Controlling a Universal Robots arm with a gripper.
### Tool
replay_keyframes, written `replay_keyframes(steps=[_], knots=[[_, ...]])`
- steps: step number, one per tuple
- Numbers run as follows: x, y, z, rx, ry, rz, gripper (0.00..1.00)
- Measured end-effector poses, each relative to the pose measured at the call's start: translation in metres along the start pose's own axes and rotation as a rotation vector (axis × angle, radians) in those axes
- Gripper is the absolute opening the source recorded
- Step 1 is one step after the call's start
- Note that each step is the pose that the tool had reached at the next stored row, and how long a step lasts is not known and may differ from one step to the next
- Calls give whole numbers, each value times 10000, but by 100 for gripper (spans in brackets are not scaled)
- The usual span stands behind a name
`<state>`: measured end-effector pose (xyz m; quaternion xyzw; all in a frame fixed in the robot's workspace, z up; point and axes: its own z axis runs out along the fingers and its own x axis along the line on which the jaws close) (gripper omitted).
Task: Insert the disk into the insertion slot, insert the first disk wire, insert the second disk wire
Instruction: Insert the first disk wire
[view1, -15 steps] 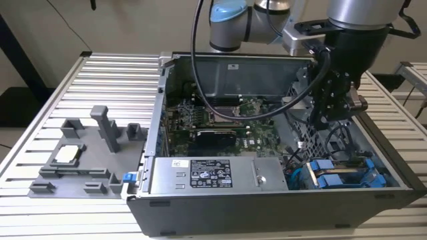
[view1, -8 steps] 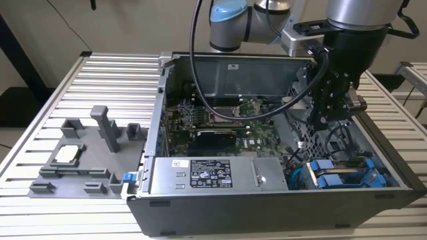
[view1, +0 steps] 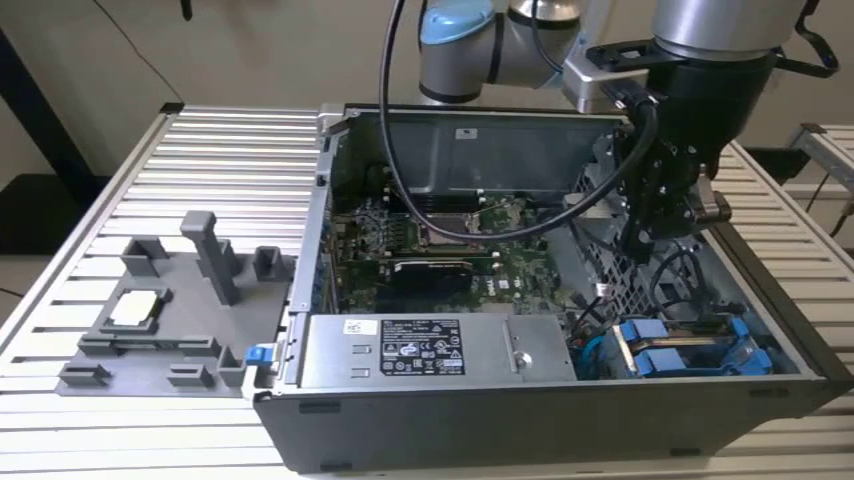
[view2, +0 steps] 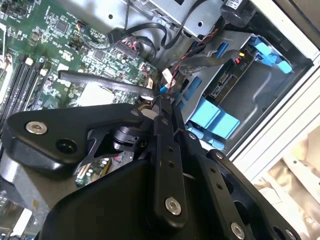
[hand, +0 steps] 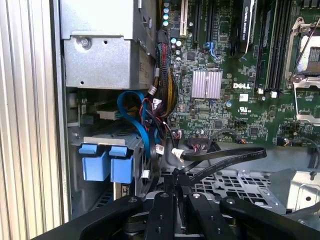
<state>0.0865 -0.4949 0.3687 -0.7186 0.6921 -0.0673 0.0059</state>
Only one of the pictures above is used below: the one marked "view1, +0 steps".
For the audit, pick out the hard disk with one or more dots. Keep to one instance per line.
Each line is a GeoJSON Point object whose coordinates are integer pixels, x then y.
{"type": "Point", "coordinates": [649, 360]}

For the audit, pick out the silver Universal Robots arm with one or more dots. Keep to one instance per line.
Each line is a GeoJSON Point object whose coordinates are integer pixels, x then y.
{"type": "Point", "coordinates": [460, 50]}

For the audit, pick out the black RAM slot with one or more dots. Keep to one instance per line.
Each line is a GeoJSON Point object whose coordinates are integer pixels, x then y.
{"type": "Point", "coordinates": [447, 198]}
{"type": "Point", "coordinates": [447, 207]}
{"type": "Point", "coordinates": [447, 202]}
{"type": "Point", "coordinates": [447, 193]}

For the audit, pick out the aluminium side table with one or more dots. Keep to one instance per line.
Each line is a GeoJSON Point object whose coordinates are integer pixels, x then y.
{"type": "Point", "coordinates": [827, 145]}

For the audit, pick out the CPU socket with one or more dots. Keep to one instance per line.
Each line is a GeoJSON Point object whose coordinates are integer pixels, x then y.
{"type": "Point", "coordinates": [447, 220]}

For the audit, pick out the green motherboard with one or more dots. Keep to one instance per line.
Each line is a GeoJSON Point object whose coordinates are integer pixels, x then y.
{"type": "Point", "coordinates": [520, 285]}

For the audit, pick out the black graphics card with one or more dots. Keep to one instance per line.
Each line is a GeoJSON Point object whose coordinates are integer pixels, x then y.
{"type": "Point", "coordinates": [427, 275]}

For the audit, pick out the grey power supply unit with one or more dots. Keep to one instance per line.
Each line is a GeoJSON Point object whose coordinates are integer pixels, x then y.
{"type": "Point", "coordinates": [467, 380]}

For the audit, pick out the black metal PC case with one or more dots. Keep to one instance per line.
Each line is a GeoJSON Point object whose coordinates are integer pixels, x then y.
{"type": "Point", "coordinates": [467, 435]}

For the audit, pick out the blue case latch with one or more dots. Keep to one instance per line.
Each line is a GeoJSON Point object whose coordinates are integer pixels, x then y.
{"type": "Point", "coordinates": [254, 356]}

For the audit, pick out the grey parts rack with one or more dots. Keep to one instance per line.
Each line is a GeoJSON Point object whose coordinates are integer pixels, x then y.
{"type": "Point", "coordinates": [186, 310]}

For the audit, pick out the silver CPU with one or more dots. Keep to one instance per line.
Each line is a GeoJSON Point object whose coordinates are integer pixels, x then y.
{"type": "Point", "coordinates": [136, 307]}

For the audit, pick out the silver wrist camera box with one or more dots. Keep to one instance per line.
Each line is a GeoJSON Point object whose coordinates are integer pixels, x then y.
{"type": "Point", "coordinates": [593, 85]}

